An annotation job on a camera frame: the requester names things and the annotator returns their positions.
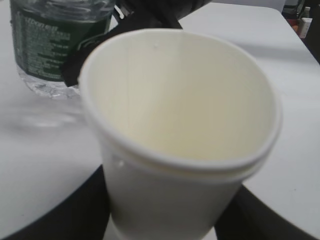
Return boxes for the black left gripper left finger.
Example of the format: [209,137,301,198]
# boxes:
[4,166,110,240]

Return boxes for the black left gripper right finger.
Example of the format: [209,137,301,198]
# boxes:
[214,185,317,240]

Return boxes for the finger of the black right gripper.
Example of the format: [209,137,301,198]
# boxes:
[61,27,118,88]

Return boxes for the clear green-label water bottle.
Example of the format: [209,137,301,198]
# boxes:
[9,0,116,99]

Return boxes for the white paper cup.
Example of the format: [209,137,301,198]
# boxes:
[78,28,283,240]

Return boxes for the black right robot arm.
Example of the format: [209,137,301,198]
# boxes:
[60,0,210,87]

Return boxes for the background clutter bottles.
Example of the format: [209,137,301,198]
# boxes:
[282,0,320,63]

